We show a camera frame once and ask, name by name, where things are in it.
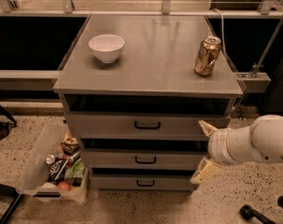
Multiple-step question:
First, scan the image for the grey drawer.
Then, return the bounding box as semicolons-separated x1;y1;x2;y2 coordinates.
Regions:
64;112;231;141
81;149;205;170
90;175;198;191

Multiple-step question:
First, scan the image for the clear plastic storage bin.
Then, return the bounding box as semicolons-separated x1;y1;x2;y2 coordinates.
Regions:
15;123;88;203

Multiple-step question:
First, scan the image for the grey drawer cabinet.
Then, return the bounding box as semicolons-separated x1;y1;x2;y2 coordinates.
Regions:
53;15;243;178

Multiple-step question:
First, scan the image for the black frame left floor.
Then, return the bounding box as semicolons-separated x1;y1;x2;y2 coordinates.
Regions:
0;184;24;224

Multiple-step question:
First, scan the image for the grey bottom drawer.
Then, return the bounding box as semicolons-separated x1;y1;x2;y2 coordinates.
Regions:
90;175;198;191

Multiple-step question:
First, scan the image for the white ceramic bowl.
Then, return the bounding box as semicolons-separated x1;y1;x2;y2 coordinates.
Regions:
89;35;125;63

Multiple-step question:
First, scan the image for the green snack packet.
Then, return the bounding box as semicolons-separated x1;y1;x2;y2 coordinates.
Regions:
66;159;85;178

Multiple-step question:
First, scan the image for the silver can top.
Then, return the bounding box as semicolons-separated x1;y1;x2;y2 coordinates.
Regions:
45;154;56;164

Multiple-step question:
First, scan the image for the black tripod leg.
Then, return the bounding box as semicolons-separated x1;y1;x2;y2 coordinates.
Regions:
0;105;17;126

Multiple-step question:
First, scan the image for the dark blue snack bag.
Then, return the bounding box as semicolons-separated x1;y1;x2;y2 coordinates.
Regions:
49;160;67;182

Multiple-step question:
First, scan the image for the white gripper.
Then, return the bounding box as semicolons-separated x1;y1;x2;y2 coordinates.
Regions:
191;120;237;185

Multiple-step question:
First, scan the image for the grey top drawer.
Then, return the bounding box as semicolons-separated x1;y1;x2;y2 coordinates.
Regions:
64;112;231;141

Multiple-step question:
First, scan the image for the black chair caster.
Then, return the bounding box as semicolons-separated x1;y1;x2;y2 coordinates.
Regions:
239;195;283;224

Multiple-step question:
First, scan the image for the white cable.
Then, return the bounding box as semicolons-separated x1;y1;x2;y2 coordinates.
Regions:
211;7;228;58

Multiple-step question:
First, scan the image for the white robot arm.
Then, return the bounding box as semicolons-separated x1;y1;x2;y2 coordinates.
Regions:
191;115;283;185

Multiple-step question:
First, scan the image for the crushed gold soda can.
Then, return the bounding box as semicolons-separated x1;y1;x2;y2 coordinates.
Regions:
194;35;221;77

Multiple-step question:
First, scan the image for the grey middle drawer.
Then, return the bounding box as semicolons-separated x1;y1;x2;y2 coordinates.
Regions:
81;149;205;170

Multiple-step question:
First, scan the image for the metal diagonal rod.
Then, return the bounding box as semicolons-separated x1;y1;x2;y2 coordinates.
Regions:
247;14;283;78

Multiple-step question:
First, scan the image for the grey bracket block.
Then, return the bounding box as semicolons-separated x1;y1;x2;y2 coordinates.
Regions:
236;72;271;93

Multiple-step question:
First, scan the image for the red apple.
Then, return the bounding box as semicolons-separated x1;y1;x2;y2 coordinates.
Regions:
58;181;71;191

